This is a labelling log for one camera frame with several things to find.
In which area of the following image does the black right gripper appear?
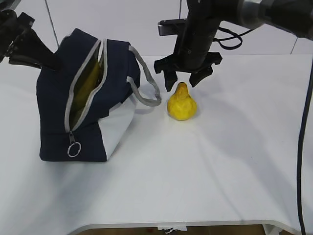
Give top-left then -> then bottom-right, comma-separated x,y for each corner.
154,47 -> 222,92

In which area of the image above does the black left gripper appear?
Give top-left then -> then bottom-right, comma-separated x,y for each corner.
0,10 -> 61,71

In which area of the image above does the yellow pear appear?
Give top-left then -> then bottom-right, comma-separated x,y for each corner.
167,82 -> 197,121

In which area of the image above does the navy blue lunch bag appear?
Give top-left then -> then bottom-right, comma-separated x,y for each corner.
36,29 -> 161,162

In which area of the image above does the yellow banana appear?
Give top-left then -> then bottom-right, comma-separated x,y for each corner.
71,59 -> 100,115

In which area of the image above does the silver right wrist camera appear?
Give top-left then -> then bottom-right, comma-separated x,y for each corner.
157,19 -> 186,36

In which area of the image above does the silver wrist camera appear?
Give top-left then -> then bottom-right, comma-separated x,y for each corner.
157,19 -> 186,36
0,0 -> 21,11

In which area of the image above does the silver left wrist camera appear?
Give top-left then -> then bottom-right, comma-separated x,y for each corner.
0,0 -> 21,11

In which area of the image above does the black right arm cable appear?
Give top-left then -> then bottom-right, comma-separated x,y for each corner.
296,63 -> 313,235

